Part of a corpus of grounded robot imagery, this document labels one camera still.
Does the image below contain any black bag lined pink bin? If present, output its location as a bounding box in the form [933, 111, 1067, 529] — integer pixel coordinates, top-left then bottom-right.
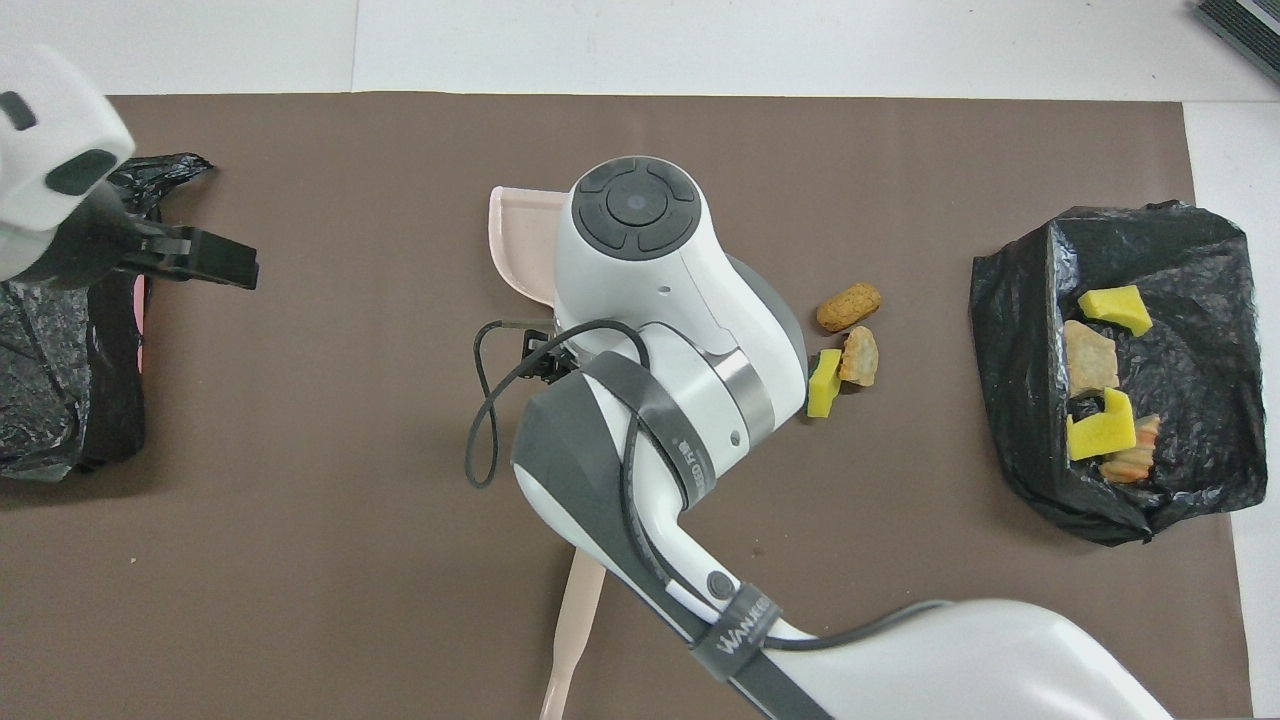
[0, 153, 215, 483]

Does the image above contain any tan crumbly sponge piece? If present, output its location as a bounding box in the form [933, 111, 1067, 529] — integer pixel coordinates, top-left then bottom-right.
[838, 325, 881, 388]

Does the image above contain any beige plastic dustpan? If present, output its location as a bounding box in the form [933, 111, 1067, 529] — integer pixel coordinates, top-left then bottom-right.
[488, 186, 571, 309]

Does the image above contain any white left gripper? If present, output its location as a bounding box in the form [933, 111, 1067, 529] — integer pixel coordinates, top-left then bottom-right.
[0, 45, 259, 291]

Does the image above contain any grey ribbed device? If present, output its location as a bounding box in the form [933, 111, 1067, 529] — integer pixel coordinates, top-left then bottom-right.
[1194, 0, 1280, 83]

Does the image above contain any pale orange sponge piece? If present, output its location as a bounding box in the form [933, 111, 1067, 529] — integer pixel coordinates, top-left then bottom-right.
[1062, 319, 1121, 396]

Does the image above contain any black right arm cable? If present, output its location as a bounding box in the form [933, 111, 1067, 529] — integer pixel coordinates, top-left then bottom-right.
[465, 318, 951, 651]

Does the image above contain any brown cork-like roll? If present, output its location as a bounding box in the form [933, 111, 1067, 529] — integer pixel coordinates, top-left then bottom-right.
[816, 282, 883, 334]

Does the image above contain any notched green yellow sponge piece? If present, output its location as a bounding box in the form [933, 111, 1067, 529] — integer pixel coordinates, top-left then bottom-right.
[1065, 387, 1139, 462]

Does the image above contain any brown table mat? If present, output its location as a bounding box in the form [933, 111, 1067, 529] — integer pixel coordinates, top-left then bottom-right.
[0, 92, 1254, 720]

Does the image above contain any orange striped sponge piece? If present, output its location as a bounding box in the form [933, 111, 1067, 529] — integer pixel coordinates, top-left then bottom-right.
[1098, 413, 1163, 485]

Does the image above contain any beige hand brush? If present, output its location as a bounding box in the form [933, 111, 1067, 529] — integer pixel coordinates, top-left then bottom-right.
[538, 550, 607, 720]

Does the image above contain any small yellow green sponge block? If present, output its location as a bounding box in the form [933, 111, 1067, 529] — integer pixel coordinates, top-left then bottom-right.
[806, 348, 844, 420]

